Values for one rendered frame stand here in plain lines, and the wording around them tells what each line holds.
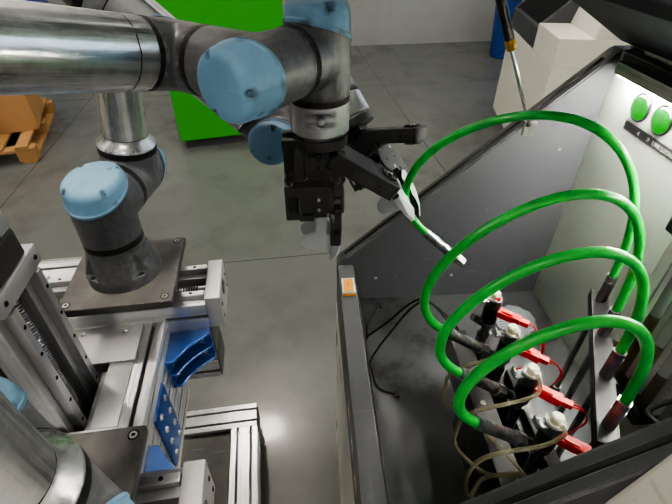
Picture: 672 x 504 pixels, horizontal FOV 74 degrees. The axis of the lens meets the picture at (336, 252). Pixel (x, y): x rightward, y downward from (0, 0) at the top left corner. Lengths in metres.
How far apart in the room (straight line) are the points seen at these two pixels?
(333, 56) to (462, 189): 0.60
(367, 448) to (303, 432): 1.12
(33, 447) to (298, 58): 0.41
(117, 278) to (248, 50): 0.65
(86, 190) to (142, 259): 0.18
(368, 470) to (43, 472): 0.49
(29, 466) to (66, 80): 0.32
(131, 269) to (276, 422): 1.14
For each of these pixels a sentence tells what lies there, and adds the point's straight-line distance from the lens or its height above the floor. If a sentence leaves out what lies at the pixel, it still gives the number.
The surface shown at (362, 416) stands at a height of 0.95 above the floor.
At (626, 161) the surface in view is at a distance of 0.79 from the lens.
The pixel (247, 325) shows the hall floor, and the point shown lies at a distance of 2.31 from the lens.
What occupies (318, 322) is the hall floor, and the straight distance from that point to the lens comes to 2.28.
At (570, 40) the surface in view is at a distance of 3.53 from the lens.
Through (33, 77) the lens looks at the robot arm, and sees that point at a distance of 0.47.
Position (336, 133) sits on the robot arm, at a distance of 0.57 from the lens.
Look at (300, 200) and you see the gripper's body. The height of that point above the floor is 1.35.
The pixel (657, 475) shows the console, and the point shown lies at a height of 1.22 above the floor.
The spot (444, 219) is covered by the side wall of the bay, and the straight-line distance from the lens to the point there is 1.09.
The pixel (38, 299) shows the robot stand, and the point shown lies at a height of 1.16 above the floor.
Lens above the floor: 1.67
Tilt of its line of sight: 38 degrees down
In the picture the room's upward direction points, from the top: straight up
